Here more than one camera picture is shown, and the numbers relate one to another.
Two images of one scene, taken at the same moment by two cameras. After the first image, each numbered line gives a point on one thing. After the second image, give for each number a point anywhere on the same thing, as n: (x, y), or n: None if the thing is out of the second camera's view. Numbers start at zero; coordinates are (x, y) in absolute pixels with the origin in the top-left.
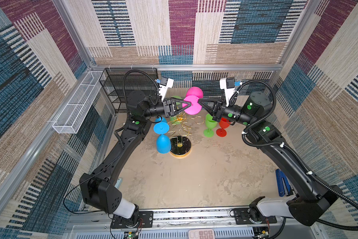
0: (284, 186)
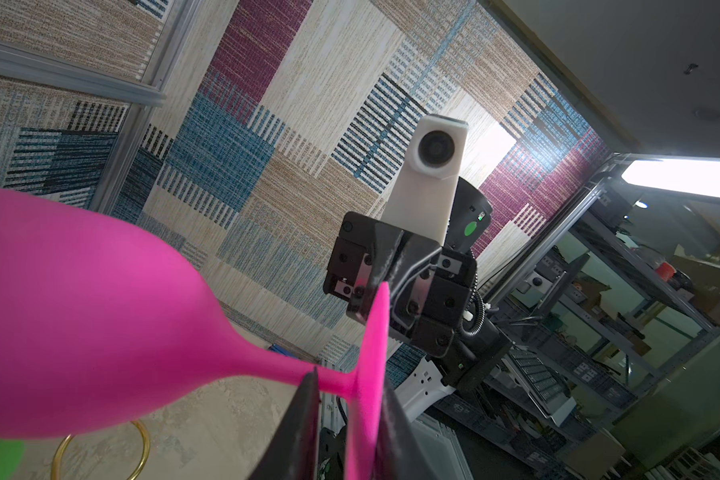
0: (282, 351)
